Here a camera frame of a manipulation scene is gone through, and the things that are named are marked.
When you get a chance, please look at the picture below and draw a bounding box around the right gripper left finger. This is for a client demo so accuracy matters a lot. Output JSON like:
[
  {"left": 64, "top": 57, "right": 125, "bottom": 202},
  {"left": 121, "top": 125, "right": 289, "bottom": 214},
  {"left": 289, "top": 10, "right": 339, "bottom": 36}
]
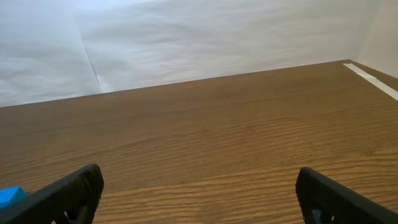
[{"left": 0, "top": 163, "right": 105, "bottom": 224}]

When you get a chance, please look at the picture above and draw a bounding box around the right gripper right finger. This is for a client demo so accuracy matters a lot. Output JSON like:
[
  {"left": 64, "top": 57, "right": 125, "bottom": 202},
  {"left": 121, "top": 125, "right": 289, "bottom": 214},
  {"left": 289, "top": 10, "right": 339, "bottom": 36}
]
[{"left": 295, "top": 167, "right": 398, "bottom": 224}]

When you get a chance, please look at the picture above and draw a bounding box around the blue cube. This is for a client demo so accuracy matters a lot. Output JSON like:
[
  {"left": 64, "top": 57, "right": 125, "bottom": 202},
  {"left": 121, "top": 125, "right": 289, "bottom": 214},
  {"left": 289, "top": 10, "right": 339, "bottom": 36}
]
[{"left": 0, "top": 185, "right": 29, "bottom": 209}]

